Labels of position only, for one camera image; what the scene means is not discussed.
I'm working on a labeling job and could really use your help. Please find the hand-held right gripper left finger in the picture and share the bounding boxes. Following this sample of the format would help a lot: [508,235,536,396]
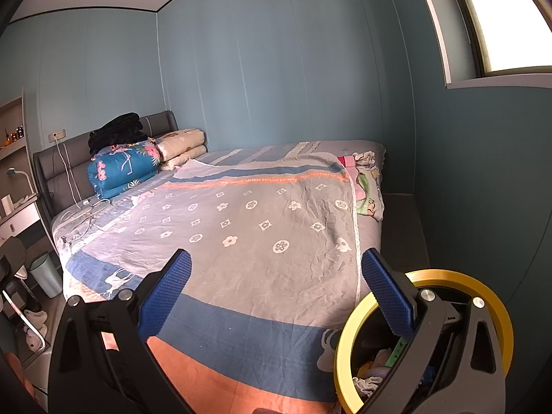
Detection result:
[47,248,193,414]

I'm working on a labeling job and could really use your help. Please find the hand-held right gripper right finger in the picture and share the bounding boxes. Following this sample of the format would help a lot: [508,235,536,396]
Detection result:
[361,248,505,414]

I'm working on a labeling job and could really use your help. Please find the green foil packet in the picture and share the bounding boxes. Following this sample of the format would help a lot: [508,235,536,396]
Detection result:
[385,338,408,368]

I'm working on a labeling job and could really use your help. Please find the white tissue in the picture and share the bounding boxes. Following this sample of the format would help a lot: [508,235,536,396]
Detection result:
[353,375,384,401]

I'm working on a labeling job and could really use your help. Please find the bed with patterned blanket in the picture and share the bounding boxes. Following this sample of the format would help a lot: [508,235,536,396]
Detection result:
[52,153,367,414]

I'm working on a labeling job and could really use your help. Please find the pink patterned cloth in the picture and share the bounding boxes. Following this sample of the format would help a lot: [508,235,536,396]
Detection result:
[338,151,385,223]

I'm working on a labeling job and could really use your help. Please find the light green waste bin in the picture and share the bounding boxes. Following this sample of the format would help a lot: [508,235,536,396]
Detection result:
[28,252,63,298]

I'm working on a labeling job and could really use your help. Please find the white slippers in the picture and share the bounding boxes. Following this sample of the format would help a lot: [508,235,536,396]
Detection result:
[23,308,48,350]

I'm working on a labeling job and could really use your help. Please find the blue floral folded quilt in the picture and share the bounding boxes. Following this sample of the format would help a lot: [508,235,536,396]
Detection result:
[87,138,161,201]

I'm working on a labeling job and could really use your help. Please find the beige folded quilt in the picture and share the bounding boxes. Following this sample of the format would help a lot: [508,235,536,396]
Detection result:
[155,128,208,171]

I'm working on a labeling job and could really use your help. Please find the white desk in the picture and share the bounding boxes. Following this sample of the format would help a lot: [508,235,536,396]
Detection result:
[0,192,57,259]

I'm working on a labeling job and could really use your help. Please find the black clothing pile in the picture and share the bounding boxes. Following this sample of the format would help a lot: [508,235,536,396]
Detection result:
[88,113,149,156]

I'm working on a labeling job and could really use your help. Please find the striped bed sheet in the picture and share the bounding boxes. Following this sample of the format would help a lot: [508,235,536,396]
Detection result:
[203,140,386,169]

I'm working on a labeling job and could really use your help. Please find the desk lamp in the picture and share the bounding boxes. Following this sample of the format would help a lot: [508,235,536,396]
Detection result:
[6,167,37,195]

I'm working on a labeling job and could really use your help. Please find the window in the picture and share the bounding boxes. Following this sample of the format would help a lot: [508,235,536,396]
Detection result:
[410,0,552,91]

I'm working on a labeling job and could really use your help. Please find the white cable bundle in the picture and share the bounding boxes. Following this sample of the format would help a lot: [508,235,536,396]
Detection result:
[60,198,113,242]

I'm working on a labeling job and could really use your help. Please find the white hanging cable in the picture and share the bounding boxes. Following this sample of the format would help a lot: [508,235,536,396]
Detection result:
[54,138,80,208]

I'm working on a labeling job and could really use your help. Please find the wall shelf unit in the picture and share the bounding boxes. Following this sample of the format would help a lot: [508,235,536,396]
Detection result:
[0,88,37,199]

